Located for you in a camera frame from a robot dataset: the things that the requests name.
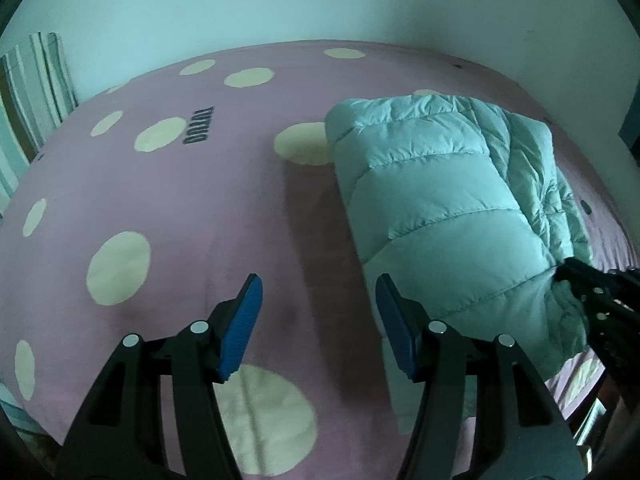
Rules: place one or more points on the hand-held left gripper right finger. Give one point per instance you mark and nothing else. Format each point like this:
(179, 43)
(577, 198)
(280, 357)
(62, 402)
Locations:
(395, 330)

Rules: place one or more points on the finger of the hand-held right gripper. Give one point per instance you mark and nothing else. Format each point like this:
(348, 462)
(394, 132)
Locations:
(585, 277)
(602, 325)

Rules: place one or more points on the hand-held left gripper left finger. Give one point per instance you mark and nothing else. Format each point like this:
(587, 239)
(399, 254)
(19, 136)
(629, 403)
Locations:
(242, 325)

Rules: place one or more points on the light green puffer jacket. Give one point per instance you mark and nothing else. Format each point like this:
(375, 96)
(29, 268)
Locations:
(440, 200)

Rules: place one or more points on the pink dotted bed sheet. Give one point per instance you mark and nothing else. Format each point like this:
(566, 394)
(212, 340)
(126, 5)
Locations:
(200, 210)

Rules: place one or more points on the dark furniture edge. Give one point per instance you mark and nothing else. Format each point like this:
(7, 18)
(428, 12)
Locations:
(631, 132)

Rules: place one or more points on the striped green cloth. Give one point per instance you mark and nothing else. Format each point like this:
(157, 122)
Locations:
(35, 110)

